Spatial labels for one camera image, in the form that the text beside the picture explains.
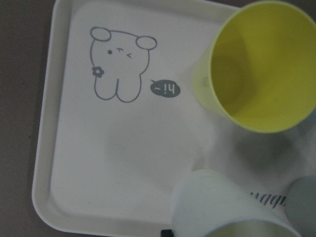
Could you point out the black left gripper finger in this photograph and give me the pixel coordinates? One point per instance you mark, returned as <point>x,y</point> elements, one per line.
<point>166,233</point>

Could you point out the light green plastic cup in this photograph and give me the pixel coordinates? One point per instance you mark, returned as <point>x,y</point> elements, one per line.
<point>207,203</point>

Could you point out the yellow plastic cup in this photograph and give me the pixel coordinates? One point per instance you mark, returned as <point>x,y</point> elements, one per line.
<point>260,69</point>

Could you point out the grey plastic cup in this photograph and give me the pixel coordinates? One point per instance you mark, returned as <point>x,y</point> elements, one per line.
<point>301,203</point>

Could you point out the cream plastic tray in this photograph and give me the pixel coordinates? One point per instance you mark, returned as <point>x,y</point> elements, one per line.
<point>108,168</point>

